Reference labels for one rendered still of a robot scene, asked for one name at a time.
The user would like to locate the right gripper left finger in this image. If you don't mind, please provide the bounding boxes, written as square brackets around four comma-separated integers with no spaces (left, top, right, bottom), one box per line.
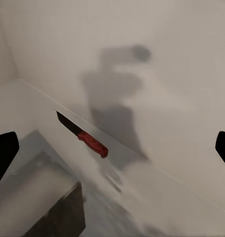
[0,131,19,180]

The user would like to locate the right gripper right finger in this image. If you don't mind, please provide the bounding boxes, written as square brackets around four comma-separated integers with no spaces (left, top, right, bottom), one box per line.
[215,131,225,162]

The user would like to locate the parer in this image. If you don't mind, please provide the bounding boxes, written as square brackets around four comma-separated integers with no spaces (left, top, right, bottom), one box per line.
[57,112,108,156]

